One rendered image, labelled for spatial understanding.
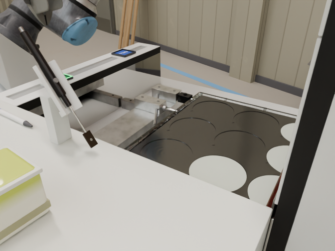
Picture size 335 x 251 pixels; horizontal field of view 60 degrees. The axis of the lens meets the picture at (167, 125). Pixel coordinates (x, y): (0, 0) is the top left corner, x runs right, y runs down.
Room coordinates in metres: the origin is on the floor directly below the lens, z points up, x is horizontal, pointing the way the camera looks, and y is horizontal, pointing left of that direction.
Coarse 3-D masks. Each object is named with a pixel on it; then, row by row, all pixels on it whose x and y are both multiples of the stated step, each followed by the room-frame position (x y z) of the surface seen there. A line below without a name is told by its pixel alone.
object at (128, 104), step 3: (123, 99) 0.81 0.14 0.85; (126, 99) 0.81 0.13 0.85; (129, 99) 0.81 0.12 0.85; (123, 102) 0.80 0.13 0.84; (126, 102) 0.79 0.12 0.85; (129, 102) 0.79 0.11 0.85; (132, 102) 0.79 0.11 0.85; (123, 105) 0.80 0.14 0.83; (126, 105) 0.79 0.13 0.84; (129, 105) 0.79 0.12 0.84; (132, 105) 0.78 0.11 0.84; (123, 108) 0.80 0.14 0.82; (126, 108) 0.79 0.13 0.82; (129, 108) 0.79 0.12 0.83; (132, 108) 0.78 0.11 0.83
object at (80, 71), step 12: (132, 48) 0.97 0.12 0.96; (144, 48) 0.97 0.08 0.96; (96, 60) 0.84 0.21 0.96; (108, 60) 0.86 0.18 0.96; (120, 60) 0.84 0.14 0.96; (72, 72) 0.75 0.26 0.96; (84, 72) 0.74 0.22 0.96; (96, 72) 0.74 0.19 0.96; (24, 84) 0.66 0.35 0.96; (36, 84) 0.66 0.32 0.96; (0, 96) 0.59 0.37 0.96; (12, 96) 0.60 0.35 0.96; (24, 96) 0.59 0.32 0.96; (36, 96) 0.59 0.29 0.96
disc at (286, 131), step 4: (288, 124) 0.57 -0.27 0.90; (292, 124) 0.57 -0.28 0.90; (284, 128) 0.55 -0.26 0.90; (288, 128) 0.55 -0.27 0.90; (292, 128) 0.55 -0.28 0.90; (284, 132) 0.53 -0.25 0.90; (288, 132) 0.53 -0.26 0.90; (292, 132) 0.53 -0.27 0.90; (284, 136) 0.52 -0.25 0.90; (288, 136) 0.52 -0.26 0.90
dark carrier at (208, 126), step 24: (192, 120) 0.59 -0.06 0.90; (216, 120) 0.59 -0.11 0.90; (240, 120) 0.59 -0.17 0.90; (264, 120) 0.59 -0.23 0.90; (288, 120) 0.59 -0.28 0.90; (144, 144) 0.49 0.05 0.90; (168, 144) 0.49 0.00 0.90; (192, 144) 0.49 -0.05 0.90; (216, 144) 0.49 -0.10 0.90; (240, 144) 0.49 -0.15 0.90; (264, 144) 0.49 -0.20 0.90; (288, 144) 0.49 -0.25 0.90; (264, 168) 0.41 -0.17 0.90; (240, 192) 0.35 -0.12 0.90
